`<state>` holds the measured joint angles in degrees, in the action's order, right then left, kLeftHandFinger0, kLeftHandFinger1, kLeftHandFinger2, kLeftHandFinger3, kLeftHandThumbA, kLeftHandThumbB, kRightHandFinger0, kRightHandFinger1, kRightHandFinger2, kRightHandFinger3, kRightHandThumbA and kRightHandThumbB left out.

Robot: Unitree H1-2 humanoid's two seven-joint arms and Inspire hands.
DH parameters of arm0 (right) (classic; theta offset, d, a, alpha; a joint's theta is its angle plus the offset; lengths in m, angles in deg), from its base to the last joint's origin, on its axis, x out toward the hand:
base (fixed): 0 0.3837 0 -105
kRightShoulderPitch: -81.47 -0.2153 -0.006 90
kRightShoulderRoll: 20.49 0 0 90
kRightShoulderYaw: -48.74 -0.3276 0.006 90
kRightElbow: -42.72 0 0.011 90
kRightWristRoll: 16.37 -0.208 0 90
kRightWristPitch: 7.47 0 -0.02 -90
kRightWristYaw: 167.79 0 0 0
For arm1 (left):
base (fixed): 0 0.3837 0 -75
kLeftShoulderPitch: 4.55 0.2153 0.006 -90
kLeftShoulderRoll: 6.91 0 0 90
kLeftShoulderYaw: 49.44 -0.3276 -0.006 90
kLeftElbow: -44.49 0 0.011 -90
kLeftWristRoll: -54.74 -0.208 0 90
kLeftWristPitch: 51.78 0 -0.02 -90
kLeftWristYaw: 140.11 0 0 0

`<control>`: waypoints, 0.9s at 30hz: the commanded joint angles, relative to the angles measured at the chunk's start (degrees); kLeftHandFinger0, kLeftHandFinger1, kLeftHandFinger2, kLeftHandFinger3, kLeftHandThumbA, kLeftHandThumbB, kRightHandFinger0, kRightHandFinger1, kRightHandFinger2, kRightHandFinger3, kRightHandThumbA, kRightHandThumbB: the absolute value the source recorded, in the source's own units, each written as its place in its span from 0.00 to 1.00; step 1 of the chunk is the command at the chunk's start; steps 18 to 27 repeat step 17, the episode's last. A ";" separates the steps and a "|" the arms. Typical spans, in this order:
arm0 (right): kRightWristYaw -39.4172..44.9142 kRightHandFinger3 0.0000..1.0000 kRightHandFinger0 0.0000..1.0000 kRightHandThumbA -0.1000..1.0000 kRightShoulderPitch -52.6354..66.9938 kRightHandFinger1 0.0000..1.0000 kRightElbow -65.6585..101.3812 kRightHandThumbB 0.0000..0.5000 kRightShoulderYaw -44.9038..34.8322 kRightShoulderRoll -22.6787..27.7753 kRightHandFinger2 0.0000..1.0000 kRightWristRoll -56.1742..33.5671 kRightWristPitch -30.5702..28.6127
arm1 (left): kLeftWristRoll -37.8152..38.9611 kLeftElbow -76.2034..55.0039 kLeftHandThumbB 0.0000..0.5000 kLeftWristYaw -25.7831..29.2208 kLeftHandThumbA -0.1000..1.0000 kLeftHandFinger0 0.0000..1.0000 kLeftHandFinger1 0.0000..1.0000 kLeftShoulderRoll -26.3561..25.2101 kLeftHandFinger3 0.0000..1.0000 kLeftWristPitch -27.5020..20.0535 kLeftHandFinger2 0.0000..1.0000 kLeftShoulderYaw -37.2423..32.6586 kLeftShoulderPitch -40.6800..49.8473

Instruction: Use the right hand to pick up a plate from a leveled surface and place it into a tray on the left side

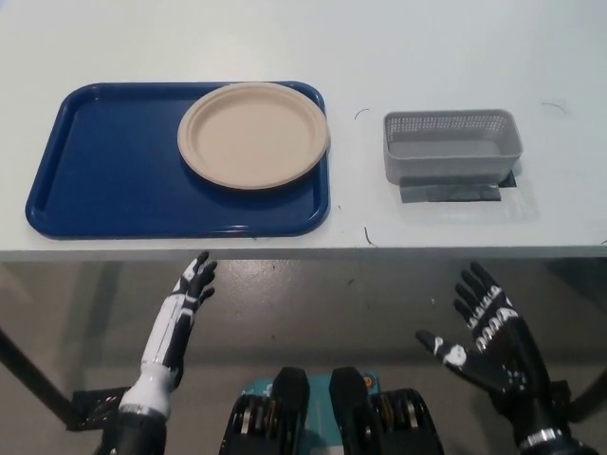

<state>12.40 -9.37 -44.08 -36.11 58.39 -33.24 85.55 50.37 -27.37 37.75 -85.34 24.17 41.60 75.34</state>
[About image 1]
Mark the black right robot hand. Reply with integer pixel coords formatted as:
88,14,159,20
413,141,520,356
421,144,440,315
415,261,571,449

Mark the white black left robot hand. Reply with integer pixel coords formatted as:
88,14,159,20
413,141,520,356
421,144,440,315
118,251,218,419

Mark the beige paper plate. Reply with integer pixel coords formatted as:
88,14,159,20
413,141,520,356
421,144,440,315
176,81,332,191

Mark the black table foot plate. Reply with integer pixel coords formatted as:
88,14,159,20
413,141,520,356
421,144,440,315
65,386,132,432
549,378,571,414

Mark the blue plastic tray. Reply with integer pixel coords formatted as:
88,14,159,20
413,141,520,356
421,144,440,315
26,81,332,240

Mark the black table leg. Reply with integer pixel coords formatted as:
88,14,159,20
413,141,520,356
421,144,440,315
0,326,80,428
566,348,607,426

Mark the grey perforated plastic basket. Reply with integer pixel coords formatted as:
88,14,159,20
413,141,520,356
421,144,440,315
382,108,524,186

